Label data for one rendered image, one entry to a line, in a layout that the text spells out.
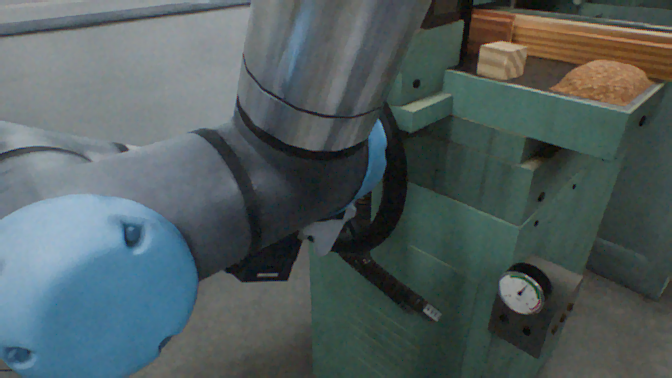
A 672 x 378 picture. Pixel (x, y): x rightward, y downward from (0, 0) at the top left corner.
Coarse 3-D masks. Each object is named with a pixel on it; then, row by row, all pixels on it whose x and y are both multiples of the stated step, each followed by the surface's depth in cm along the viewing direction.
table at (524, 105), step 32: (544, 64) 64; (448, 96) 61; (480, 96) 59; (512, 96) 56; (544, 96) 53; (576, 96) 52; (640, 96) 52; (416, 128) 58; (512, 128) 58; (544, 128) 55; (576, 128) 52; (608, 128) 50; (640, 128) 55; (608, 160) 51
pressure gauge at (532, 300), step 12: (516, 264) 60; (528, 264) 59; (504, 276) 59; (516, 276) 58; (528, 276) 57; (540, 276) 57; (504, 288) 60; (516, 288) 59; (528, 288) 57; (540, 288) 56; (504, 300) 60; (516, 300) 59; (528, 300) 58; (540, 300) 57; (516, 312) 60; (528, 312) 58
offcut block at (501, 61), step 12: (492, 48) 57; (504, 48) 57; (516, 48) 57; (480, 60) 59; (492, 60) 57; (504, 60) 56; (516, 60) 57; (480, 72) 59; (492, 72) 58; (504, 72) 56; (516, 72) 58
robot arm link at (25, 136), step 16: (0, 128) 25; (16, 128) 25; (32, 128) 26; (0, 144) 23; (16, 144) 23; (32, 144) 23; (48, 144) 24; (64, 144) 25; (80, 144) 27; (96, 144) 28; (112, 144) 30; (96, 160) 27
